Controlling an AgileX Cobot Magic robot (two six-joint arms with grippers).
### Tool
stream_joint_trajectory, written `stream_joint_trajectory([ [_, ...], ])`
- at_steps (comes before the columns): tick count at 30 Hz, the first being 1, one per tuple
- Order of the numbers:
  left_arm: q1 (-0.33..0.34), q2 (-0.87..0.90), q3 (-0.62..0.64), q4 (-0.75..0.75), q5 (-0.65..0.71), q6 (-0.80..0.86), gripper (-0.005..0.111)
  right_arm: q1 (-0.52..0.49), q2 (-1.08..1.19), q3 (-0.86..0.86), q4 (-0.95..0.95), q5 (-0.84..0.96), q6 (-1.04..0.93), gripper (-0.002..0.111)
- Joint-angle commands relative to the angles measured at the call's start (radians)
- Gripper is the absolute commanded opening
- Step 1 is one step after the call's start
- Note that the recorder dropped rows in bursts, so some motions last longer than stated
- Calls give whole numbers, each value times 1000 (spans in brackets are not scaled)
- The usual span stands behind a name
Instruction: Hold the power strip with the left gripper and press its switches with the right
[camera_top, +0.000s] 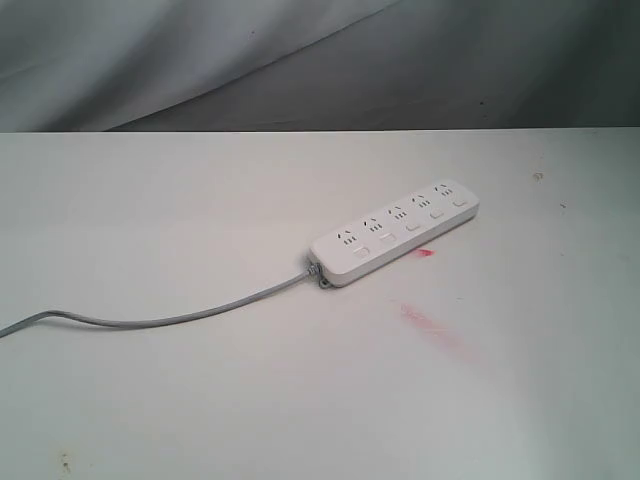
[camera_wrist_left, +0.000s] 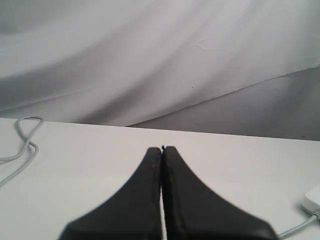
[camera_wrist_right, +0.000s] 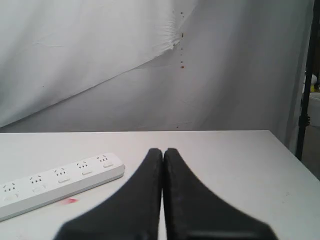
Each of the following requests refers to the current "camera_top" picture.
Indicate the white five-outlet power strip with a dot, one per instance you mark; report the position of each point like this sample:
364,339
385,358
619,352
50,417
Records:
370,242

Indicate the grey backdrop cloth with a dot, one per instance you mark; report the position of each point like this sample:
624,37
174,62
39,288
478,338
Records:
80,66

